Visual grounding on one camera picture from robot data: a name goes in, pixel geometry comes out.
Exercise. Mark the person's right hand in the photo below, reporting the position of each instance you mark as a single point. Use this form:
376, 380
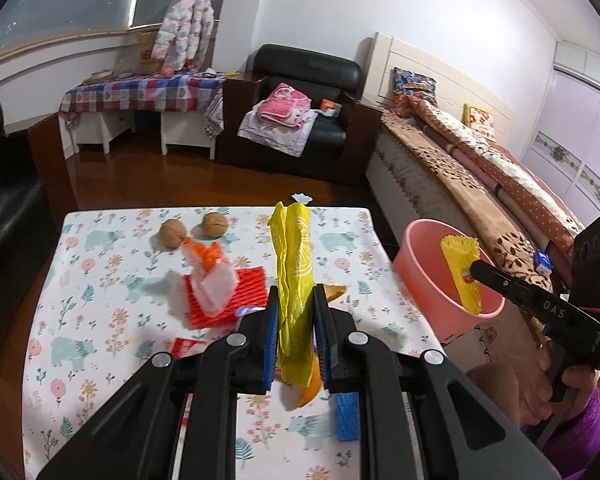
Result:
510, 390

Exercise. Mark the small yellow wrapper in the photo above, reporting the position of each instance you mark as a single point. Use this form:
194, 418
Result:
455, 250

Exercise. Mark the yellow floral pillow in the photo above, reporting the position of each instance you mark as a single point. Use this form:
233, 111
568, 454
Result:
480, 120

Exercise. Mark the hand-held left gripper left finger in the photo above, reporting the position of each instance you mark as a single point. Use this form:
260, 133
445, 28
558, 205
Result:
270, 345

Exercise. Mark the orange peel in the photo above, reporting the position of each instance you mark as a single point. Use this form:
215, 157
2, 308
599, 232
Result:
305, 395

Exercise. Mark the white cloth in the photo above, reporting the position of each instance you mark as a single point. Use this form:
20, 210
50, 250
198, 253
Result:
280, 140

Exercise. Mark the black leather sofa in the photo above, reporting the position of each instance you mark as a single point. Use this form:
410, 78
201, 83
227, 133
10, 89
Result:
5, 200

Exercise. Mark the checkered tablecloth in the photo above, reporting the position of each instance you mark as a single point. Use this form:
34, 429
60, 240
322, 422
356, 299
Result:
130, 92

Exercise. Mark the black leather armchair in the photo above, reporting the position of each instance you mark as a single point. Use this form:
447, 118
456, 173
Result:
330, 135

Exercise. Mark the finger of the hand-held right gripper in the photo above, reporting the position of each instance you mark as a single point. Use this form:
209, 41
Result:
505, 282

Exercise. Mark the small orange box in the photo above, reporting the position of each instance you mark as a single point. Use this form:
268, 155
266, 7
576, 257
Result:
330, 108

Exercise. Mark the brown leaf pattern blanket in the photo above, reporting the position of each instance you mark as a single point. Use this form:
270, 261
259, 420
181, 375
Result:
455, 175

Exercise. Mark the colourful printed pillow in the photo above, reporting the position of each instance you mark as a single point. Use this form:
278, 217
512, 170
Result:
412, 82

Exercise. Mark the small red packet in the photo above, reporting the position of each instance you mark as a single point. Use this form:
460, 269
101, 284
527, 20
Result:
185, 347

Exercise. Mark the red foam net sleeve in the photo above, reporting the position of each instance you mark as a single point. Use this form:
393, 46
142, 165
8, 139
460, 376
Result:
250, 290

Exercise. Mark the white bed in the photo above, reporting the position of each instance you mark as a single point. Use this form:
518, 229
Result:
405, 160

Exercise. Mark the white orange plastic wrapper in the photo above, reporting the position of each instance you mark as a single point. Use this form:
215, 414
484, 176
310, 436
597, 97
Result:
215, 285

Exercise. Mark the pink patterned blanket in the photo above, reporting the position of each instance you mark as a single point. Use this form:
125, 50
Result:
280, 105

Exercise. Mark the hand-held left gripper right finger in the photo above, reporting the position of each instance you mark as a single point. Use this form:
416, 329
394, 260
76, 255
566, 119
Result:
322, 345

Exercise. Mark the person's right forearm purple sleeve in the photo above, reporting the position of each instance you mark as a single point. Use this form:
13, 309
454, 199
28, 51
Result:
580, 435

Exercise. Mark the white paper scrap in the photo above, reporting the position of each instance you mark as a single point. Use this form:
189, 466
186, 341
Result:
301, 198

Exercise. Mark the large yellow plastic wrapper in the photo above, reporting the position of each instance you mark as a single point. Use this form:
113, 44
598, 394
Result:
297, 260

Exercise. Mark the white desk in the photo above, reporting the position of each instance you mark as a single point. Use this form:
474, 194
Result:
185, 132

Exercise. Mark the woven straw bag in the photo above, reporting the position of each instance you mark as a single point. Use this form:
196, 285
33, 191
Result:
148, 52

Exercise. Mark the white patterned quilted jacket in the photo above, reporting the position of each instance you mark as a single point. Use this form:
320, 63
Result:
185, 25

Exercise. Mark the blue tissue pack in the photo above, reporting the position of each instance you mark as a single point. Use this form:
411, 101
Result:
544, 261

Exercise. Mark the pink plastic bucket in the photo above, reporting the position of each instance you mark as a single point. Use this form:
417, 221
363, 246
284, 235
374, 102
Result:
425, 270

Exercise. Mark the lilac wardrobe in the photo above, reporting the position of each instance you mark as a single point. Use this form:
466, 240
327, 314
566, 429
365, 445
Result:
580, 125

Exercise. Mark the brown walnut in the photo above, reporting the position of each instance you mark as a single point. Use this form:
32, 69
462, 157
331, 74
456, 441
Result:
172, 233
215, 224

